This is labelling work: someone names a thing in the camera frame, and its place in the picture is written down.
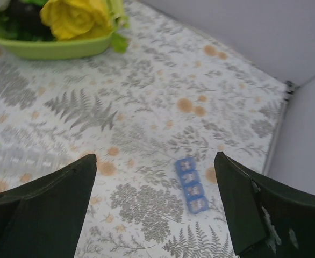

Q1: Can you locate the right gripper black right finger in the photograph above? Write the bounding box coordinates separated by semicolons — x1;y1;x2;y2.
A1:
214;152;315;258

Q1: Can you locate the blue pill organizer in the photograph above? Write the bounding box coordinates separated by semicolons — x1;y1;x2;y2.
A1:
175;157;209;214

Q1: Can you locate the green plastic tray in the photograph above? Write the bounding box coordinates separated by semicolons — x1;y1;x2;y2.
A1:
0;34;113;60

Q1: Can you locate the dark purple eggplant toy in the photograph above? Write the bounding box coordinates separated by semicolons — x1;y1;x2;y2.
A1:
6;1;49;31

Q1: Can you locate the floral table mat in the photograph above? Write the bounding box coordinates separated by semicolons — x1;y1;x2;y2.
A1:
0;1;285;257

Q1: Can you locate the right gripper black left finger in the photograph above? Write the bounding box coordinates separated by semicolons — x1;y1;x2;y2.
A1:
0;154;97;258

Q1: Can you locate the white green leek toy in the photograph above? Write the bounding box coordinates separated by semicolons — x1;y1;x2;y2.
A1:
106;0;130;53

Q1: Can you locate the yellow cabbage toy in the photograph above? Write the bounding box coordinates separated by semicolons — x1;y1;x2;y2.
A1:
40;0;113;41

